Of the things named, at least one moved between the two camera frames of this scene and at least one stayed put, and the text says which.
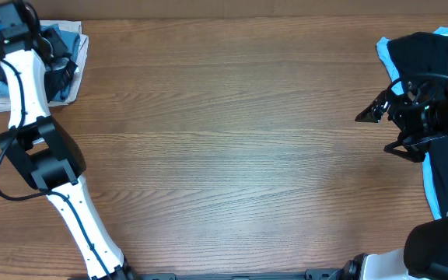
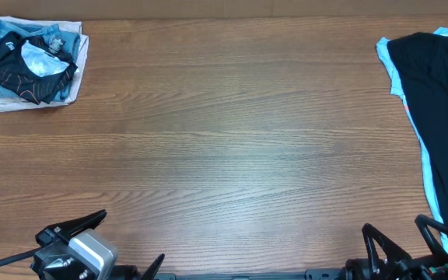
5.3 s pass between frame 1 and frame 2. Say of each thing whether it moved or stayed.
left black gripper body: moved
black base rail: stayed
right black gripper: moved
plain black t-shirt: stayed
